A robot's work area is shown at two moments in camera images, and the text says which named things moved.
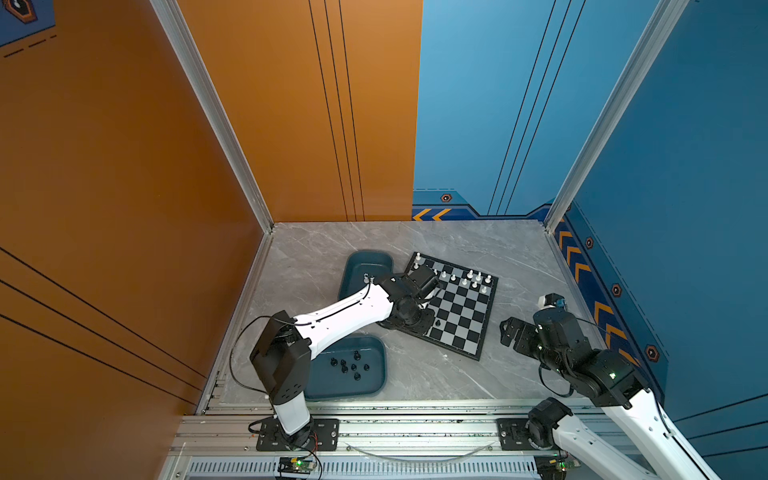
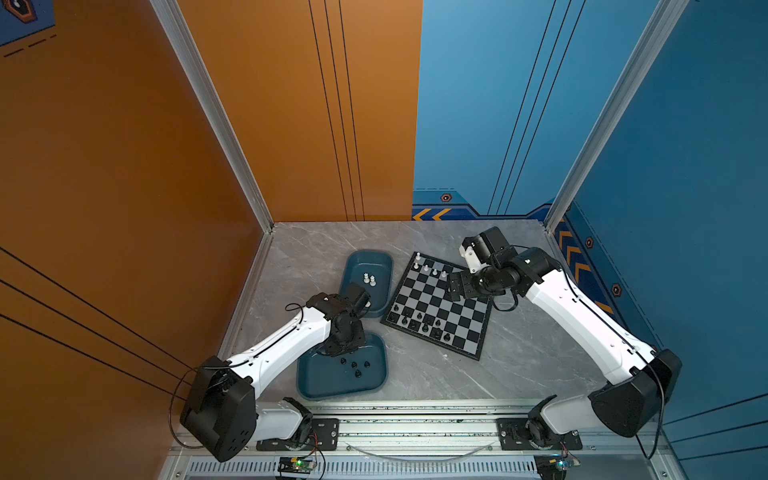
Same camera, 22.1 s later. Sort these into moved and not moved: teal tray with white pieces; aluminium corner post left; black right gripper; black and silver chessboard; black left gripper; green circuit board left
Moved: black left gripper; black right gripper
Not moved: teal tray with white pieces; green circuit board left; black and silver chessboard; aluminium corner post left
